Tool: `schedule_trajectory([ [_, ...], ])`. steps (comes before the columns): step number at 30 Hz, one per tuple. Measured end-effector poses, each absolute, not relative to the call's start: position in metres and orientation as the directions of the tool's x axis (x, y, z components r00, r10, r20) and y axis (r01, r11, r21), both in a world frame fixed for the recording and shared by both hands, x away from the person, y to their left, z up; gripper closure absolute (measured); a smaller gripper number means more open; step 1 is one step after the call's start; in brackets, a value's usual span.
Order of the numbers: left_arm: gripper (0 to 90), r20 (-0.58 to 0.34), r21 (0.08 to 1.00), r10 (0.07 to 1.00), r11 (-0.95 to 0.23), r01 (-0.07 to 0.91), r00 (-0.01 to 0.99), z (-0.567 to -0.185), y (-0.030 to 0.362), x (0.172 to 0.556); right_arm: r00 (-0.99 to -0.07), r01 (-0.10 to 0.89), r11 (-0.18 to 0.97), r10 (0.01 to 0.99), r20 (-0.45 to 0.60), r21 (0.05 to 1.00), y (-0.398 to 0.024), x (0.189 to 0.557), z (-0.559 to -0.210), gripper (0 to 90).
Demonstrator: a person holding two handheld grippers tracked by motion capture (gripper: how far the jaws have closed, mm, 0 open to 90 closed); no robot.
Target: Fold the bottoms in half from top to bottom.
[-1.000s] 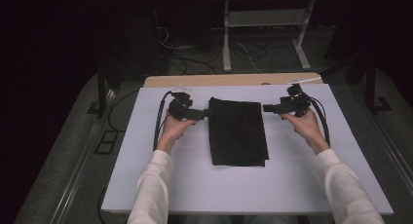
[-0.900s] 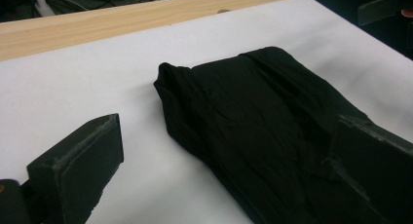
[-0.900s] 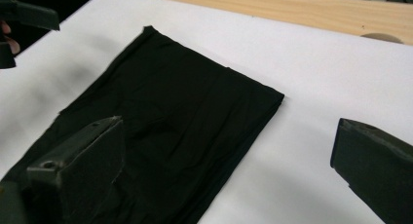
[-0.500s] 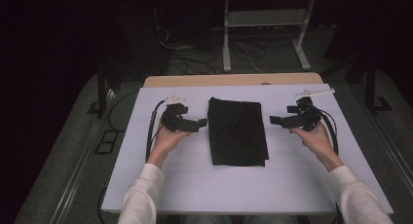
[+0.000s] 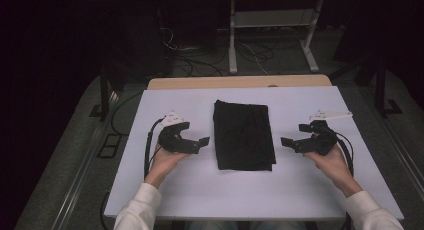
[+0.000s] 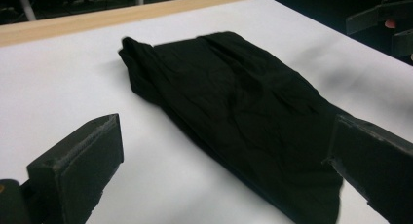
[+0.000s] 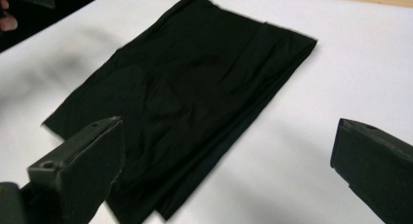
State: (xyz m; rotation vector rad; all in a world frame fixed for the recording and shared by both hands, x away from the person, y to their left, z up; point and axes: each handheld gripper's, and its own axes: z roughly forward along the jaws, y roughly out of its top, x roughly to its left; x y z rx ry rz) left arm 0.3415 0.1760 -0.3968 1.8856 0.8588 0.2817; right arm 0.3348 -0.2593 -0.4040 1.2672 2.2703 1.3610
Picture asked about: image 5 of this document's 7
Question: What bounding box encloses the white metal desk frame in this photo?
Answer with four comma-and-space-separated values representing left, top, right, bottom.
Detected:
228, 0, 325, 75

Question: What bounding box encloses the left hand-held gripper black cable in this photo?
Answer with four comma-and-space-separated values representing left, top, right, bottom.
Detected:
143, 117, 166, 180

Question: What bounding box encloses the person's right hand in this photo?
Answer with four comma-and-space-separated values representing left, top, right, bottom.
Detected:
303, 144, 363, 199

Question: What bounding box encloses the white floor cable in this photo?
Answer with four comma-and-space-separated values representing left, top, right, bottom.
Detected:
239, 41, 270, 76

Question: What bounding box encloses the black floor frame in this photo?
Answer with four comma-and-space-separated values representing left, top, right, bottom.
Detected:
96, 133, 123, 160

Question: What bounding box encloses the white board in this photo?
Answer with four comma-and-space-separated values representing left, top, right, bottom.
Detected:
103, 85, 405, 222

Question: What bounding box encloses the hand-held gripper black cable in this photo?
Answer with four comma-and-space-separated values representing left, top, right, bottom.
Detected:
143, 117, 166, 180
332, 131, 355, 176

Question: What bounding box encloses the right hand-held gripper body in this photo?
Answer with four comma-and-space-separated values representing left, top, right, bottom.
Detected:
299, 108, 354, 157

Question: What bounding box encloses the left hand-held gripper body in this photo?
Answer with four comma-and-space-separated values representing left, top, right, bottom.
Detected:
157, 110, 202, 155

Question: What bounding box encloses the wooden table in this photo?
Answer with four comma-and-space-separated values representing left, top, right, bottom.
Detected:
147, 73, 333, 91

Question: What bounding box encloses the right hand-held gripper black cable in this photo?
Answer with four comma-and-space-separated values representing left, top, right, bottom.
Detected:
332, 131, 355, 176

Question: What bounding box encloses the person's left hand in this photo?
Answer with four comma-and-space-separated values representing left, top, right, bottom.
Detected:
144, 144, 190, 189

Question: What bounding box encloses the black metal stand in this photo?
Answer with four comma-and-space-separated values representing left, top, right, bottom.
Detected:
372, 55, 403, 119
88, 64, 126, 122

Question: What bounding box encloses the black floor cable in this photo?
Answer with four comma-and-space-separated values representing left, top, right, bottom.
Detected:
110, 89, 145, 136
159, 26, 232, 78

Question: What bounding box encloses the black shirt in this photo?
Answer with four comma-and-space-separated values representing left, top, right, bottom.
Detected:
213, 99, 277, 173

